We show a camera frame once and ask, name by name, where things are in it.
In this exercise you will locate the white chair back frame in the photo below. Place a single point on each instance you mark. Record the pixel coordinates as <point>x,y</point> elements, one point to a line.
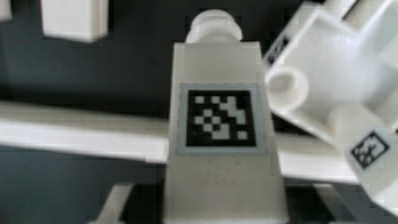
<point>73,19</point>

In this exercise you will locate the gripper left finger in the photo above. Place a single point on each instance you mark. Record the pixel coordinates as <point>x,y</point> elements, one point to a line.
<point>131,206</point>

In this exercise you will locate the white chair seat part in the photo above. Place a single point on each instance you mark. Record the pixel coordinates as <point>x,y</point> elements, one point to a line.
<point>332,63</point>

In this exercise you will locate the white U-shaped fence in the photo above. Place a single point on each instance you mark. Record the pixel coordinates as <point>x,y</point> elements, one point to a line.
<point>130,137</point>

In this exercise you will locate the white tagged chair leg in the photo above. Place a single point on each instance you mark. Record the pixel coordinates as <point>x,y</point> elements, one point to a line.
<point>224,186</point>
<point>368,146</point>

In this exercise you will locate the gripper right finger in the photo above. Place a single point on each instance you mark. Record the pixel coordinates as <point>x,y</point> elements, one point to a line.
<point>314,207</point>

